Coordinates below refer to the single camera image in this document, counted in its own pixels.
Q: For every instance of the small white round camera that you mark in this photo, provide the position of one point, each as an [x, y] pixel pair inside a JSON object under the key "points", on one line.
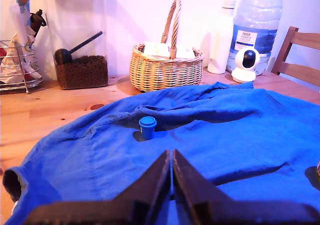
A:
{"points": [[243, 72]]}

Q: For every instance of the blue cloth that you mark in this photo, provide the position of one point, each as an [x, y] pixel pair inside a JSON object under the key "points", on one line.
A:
{"points": [[225, 147]]}

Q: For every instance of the brown coffee beans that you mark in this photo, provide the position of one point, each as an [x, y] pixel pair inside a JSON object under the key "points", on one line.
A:
{"points": [[85, 72]]}

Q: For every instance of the wicker basket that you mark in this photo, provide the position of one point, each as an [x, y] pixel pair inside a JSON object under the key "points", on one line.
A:
{"points": [[162, 70]]}

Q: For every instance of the wooden chair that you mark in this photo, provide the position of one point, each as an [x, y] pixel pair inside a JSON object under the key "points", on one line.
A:
{"points": [[300, 71]]}

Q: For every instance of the white box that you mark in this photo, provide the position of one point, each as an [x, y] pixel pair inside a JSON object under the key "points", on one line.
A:
{"points": [[157, 49], [185, 52]]}

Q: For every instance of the dark brown tool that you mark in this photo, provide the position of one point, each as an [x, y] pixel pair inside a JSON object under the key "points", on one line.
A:
{"points": [[36, 22]]}

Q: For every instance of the crumpled white paper bag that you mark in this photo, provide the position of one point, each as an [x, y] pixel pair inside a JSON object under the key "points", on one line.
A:
{"points": [[12, 65]]}

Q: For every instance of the white insulated bottle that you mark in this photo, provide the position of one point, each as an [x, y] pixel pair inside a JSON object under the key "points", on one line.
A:
{"points": [[221, 42]]}

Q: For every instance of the clear container white lid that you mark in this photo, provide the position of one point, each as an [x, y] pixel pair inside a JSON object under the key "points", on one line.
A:
{"points": [[75, 22]]}

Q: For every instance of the blue coffee capsule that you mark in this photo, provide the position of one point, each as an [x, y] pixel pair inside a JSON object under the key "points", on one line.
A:
{"points": [[147, 130]]}

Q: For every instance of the black scoop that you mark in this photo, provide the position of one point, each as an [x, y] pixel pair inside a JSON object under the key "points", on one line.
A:
{"points": [[62, 56]]}

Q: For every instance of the large clear water bottle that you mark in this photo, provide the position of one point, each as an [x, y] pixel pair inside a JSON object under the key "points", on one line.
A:
{"points": [[260, 15]]}

